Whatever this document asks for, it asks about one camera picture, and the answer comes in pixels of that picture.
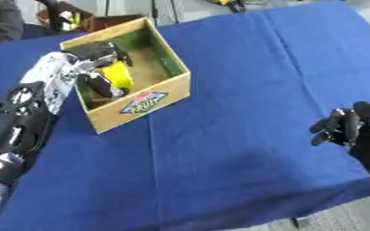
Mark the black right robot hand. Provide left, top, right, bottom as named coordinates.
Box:
left=308, top=101, right=370, bottom=188

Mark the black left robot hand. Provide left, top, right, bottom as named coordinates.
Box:
left=65, top=41, right=134, bottom=98

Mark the yellow block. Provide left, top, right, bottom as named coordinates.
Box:
left=101, top=60, right=136, bottom=90

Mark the brown cardboard box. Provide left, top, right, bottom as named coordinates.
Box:
left=34, top=1, right=147, bottom=33

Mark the tan cardboard box green inside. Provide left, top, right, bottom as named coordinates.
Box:
left=59, top=16, right=193, bottom=135

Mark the black tripod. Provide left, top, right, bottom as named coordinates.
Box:
left=148, top=0, right=182, bottom=27

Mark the person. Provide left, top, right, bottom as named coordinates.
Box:
left=0, top=0, right=27, bottom=43

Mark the yellow and black tool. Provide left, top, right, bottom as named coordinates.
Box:
left=207, top=0, right=248, bottom=14

